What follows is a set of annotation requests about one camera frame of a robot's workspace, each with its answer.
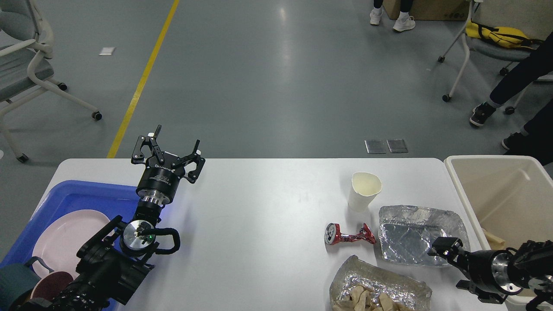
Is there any aluminium foil front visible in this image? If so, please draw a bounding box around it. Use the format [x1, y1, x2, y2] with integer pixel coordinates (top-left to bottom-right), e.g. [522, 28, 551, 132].
[329, 255, 432, 311]

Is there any pink mug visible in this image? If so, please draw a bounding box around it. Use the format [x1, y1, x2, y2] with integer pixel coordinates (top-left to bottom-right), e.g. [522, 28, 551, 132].
[30, 270, 74, 301]

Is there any left metal floor plate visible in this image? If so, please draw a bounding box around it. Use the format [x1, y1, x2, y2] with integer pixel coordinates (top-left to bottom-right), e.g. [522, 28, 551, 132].
[365, 140, 387, 154]

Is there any white plastic bin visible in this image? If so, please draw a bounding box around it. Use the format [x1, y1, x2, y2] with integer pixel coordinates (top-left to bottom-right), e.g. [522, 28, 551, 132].
[444, 155, 553, 307]

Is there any silver foil bag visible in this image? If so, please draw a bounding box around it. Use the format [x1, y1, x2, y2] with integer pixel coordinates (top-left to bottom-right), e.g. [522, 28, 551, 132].
[378, 205, 471, 267]

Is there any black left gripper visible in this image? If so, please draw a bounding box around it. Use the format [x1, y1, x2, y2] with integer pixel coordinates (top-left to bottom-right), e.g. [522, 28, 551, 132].
[131, 125, 206, 203]

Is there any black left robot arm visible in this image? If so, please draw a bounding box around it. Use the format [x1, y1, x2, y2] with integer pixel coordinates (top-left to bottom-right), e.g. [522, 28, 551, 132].
[15, 125, 205, 311]

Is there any dark teal mug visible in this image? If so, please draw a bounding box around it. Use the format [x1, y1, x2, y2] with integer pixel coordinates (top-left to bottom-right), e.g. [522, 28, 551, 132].
[0, 256, 54, 311]

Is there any pink plate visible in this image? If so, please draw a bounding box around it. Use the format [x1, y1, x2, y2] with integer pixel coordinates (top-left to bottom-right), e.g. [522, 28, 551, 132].
[32, 210, 109, 278]

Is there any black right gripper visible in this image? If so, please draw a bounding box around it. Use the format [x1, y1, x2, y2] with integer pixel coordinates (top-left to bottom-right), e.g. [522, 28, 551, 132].
[427, 237, 519, 305]

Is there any yellow backpack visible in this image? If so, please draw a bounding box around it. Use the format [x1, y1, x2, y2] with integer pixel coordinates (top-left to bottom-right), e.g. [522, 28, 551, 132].
[465, 20, 544, 51]

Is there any person in black sneakers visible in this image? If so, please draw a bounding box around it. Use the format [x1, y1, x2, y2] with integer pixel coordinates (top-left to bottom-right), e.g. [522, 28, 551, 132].
[469, 33, 553, 166]

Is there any grey chair right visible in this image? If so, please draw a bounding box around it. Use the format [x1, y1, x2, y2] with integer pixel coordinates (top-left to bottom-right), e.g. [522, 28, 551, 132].
[437, 0, 552, 102]

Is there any white paper cup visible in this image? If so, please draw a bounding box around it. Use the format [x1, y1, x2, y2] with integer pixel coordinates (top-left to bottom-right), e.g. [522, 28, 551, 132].
[347, 172, 382, 212]

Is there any brown paper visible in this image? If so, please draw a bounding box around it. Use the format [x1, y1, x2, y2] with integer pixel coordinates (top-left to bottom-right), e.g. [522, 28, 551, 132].
[332, 285, 412, 311]

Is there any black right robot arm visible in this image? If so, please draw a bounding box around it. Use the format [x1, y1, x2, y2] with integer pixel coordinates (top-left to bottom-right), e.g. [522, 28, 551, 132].
[427, 237, 553, 311]

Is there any person in white sneakers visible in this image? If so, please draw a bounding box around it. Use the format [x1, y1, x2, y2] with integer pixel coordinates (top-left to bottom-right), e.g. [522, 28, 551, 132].
[369, 0, 416, 33]

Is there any brown paper bag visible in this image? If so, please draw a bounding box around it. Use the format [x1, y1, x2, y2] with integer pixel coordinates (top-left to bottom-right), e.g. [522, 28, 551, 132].
[482, 228, 506, 250]

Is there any grey office chair left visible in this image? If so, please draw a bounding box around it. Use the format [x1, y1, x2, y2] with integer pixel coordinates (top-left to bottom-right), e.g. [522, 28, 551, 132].
[0, 0, 102, 163]

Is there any cardboard box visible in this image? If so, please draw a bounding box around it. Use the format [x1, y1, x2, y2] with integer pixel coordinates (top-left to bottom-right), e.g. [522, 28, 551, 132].
[409, 0, 469, 21]

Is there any metal floor plate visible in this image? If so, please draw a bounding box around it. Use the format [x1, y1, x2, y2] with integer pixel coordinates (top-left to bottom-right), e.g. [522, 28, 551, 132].
[386, 139, 409, 153]
[365, 140, 387, 154]

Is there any crushed red soda can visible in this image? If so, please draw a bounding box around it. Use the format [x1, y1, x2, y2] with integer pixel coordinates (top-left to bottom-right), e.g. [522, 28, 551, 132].
[324, 222, 377, 245]

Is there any blue plastic tray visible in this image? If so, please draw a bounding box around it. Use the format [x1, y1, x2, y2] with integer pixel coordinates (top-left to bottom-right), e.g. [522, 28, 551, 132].
[1, 180, 139, 267]

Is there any right metal floor plate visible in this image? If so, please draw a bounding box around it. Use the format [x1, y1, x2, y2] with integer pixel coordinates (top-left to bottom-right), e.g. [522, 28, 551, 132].
[386, 139, 409, 153]

